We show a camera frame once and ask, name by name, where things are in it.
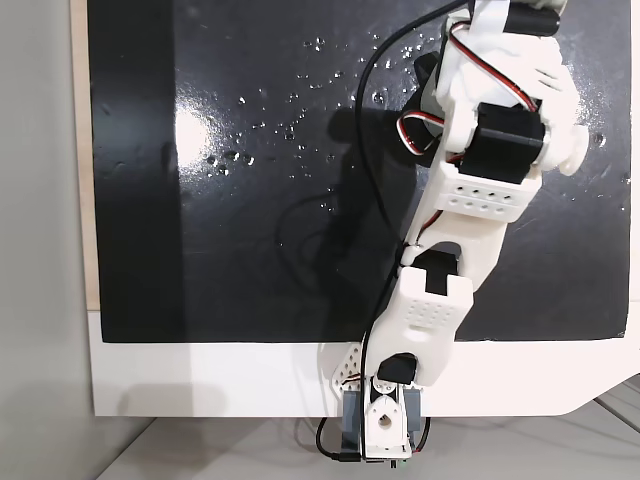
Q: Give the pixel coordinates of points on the black glossy mat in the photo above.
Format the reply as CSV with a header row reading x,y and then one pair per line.
x,y
225,260

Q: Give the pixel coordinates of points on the grey table clamp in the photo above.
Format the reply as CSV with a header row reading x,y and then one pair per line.
x,y
352,415

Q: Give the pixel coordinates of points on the white base board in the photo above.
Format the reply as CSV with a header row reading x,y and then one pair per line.
x,y
200,380

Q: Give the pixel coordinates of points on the light wooden board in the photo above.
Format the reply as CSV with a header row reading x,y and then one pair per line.
x,y
80,150

